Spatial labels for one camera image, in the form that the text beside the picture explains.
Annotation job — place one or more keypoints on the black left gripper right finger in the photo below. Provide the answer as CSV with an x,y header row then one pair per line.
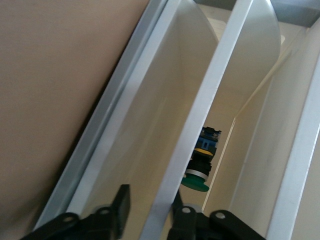
x,y
185,222

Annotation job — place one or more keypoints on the white drawer cabinet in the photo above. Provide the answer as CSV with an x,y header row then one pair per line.
x,y
118,82

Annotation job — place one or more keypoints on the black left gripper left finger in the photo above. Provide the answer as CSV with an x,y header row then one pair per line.
x,y
122,207

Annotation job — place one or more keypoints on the green push button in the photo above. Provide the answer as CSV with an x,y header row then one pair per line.
x,y
197,178

